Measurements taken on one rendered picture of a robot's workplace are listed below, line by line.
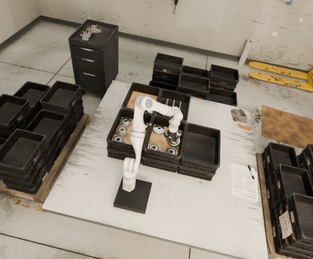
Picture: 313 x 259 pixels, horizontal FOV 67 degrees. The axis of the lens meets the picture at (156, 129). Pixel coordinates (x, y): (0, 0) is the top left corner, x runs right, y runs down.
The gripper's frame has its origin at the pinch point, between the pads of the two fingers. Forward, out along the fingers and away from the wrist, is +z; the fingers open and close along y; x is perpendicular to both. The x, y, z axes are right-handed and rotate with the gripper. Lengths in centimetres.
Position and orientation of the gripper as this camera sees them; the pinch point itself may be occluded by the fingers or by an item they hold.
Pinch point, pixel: (170, 140)
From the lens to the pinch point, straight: 200.2
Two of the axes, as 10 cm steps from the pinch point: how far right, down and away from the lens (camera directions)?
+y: 9.7, 2.4, -0.5
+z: -1.2, 6.5, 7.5
